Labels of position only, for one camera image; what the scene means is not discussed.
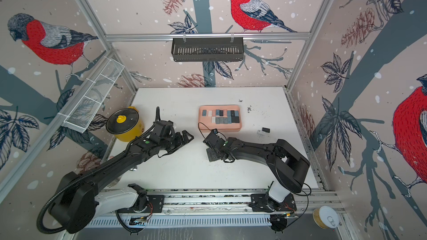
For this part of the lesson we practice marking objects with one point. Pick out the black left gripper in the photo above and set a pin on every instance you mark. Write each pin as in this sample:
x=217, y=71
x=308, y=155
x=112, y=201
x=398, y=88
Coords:
x=180, y=141

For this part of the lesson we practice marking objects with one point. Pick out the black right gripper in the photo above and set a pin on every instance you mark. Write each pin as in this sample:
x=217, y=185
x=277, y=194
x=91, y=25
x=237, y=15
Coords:
x=210, y=153

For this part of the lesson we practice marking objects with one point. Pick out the pink plastic storage tray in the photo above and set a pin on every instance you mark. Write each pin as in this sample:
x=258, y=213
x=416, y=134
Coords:
x=232, y=127

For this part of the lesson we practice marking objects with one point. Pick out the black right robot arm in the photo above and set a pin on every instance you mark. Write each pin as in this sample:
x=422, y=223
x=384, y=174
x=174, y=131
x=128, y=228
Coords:
x=286, y=163

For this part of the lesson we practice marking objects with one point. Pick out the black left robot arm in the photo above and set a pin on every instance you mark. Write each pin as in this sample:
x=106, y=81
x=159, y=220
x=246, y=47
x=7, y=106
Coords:
x=74, y=204

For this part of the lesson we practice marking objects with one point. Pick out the yellow electric cooking pot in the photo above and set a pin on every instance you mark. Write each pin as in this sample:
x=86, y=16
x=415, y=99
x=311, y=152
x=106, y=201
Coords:
x=125, y=124

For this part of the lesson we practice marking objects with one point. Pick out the yellow tape roll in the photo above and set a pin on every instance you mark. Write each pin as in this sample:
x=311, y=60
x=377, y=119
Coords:
x=326, y=217

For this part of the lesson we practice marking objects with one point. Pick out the black hanging wire basket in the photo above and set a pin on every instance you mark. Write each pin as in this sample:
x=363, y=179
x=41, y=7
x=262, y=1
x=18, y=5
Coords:
x=226, y=49

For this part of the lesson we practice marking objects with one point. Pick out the white wire mesh shelf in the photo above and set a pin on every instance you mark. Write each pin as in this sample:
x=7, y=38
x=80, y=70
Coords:
x=98, y=87

